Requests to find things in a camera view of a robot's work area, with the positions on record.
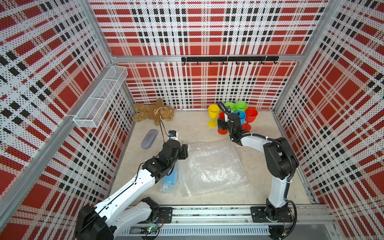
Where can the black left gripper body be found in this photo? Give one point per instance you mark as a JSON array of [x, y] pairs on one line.
[[182, 153]]

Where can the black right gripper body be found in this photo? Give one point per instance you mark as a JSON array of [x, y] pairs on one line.
[[225, 125]]

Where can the light blue glass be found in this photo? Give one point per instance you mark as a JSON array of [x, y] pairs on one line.
[[242, 116]]

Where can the pink glass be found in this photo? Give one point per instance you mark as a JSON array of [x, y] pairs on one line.
[[222, 131]]

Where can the green wine glass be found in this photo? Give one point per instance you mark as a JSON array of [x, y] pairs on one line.
[[241, 106], [231, 105]]

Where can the red glass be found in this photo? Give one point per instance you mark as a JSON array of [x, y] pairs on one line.
[[251, 115]]

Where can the yellow glass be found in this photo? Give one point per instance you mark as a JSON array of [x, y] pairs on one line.
[[214, 112]]

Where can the bubble wrap sheet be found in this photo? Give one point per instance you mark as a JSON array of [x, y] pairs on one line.
[[212, 167]]

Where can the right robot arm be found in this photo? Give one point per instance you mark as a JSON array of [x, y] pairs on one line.
[[280, 160]]

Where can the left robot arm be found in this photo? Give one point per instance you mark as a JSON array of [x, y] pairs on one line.
[[110, 217]]

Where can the blue glass in bubble wrap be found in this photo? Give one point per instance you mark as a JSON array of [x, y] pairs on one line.
[[169, 182]]

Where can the purple glass in bubble wrap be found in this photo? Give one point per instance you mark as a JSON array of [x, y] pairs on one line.
[[149, 139]]

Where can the brown teddy bear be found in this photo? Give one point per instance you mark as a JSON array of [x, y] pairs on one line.
[[157, 112]]

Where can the green circuit board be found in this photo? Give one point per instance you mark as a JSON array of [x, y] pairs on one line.
[[149, 231]]

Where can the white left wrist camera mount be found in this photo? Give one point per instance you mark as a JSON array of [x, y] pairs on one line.
[[172, 135]]

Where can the black hook rail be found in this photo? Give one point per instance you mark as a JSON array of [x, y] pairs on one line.
[[260, 59]]

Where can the white wire mesh basket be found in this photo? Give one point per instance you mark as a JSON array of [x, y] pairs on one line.
[[96, 106]]

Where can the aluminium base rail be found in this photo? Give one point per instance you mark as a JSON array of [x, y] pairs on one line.
[[231, 220]]

